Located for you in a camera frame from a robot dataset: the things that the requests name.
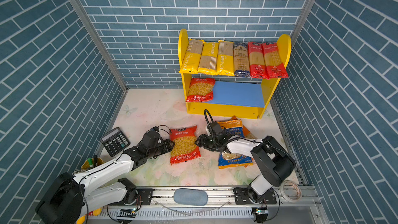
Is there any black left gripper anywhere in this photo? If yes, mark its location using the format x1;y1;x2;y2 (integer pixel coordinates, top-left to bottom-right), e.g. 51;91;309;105
147;138;177;159

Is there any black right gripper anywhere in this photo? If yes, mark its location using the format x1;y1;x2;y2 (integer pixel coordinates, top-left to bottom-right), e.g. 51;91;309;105
193;133;219;151

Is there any red macaroni bag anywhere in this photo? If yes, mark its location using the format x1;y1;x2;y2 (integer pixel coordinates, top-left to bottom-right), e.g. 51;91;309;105
186;78;216;102
170;125;201;164

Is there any orange pasta bag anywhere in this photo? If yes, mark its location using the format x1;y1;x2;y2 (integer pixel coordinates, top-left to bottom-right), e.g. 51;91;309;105
231;116;257;140

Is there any blue clear spaghetti bag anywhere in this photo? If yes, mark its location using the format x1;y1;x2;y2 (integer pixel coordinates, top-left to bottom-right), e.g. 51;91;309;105
233;42;250;77

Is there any red yellow spaghetti bag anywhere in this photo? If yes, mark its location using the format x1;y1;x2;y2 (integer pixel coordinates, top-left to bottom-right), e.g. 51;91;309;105
262;43;289;79
248;41;267;79

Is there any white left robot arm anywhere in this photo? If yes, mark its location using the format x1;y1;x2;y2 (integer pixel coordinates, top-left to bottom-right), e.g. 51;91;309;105
35;128;175;224

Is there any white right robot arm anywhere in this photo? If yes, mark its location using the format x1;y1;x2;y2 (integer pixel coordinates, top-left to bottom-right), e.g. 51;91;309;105
195;122;296;203

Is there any blue orecchiette pasta bag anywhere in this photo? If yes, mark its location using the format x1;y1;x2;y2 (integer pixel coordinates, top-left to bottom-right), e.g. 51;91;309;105
218;120;254;169

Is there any black calculator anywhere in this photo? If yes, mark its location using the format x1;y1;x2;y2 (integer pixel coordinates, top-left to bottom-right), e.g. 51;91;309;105
99;127;130;157

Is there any grey blue oval pad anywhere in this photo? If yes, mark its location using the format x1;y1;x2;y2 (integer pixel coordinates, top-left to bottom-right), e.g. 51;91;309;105
173;188;208;206

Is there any yellow pen cup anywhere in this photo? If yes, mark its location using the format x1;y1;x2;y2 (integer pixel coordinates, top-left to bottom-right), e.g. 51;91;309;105
81;155;103;171

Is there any clear tape roll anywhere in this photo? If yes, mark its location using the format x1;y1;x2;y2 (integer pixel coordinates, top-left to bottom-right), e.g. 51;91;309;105
279;180;302;203

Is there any yellow plush toy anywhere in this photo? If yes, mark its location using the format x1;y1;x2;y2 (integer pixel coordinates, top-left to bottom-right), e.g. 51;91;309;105
76;207;103;224

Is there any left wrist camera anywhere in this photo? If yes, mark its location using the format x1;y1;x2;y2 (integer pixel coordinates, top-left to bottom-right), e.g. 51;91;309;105
150;126;161;133

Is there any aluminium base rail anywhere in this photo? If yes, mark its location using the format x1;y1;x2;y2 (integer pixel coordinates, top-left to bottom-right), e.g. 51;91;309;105
78;186;327;224

